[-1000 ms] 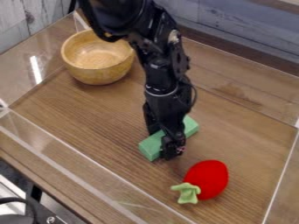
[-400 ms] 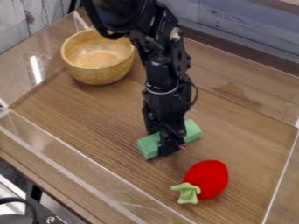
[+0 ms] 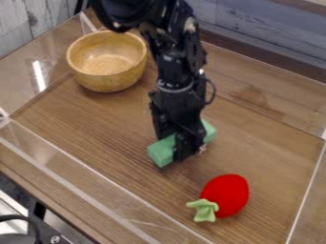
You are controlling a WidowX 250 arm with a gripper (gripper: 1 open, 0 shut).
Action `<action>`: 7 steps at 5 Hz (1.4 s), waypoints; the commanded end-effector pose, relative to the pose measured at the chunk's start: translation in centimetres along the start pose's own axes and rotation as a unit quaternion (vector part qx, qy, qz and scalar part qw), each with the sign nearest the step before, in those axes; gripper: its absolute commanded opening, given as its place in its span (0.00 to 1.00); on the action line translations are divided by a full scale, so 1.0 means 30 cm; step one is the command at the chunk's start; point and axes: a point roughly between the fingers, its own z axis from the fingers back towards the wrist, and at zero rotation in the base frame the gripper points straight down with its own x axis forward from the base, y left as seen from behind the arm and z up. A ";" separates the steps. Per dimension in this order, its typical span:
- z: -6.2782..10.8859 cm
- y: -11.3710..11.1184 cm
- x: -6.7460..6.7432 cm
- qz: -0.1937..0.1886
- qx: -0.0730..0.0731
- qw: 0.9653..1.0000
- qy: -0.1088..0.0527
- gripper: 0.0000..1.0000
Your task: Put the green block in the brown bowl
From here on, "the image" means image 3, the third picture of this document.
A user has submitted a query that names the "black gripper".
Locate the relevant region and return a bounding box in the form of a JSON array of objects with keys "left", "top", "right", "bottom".
[{"left": 150, "top": 81, "right": 214, "bottom": 161}]

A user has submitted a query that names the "green rectangular block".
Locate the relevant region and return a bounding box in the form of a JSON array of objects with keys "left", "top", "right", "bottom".
[{"left": 147, "top": 120, "right": 218, "bottom": 168}]

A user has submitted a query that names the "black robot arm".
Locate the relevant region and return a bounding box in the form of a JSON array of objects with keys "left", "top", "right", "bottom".
[{"left": 91, "top": 0, "right": 215, "bottom": 167}]

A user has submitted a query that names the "brown wooden bowl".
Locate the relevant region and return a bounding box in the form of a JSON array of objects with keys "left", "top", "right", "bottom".
[{"left": 67, "top": 30, "right": 149, "bottom": 93}]

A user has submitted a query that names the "red plush strawberry toy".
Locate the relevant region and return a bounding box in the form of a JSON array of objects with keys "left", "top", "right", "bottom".
[{"left": 186, "top": 174, "right": 250, "bottom": 222}]

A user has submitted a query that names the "clear acrylic tray wall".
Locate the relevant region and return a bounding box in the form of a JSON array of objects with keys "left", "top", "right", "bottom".
[{"left": 0, "top": 109, "right": 213, "bottom": 244}]

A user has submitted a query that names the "black cable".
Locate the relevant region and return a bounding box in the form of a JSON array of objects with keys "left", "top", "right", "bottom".
[{"left": 0, "top": 213, "right": 43, "bottom": 244}]

